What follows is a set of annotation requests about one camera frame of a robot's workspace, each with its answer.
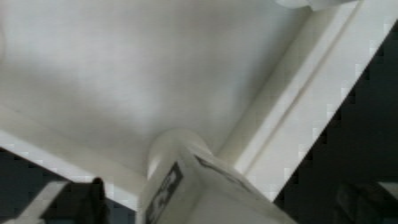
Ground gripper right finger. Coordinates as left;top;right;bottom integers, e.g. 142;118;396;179
333;182;398;224

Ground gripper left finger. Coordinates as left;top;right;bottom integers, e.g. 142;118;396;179
14;176;111;224

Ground white table leg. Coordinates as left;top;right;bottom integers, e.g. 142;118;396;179
136;129;296;224
273;0;355;11

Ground white square table top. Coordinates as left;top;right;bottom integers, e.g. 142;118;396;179
0;0;310;178

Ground white L-shaped obstacle fence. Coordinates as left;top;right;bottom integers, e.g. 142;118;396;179
0;0;398;205

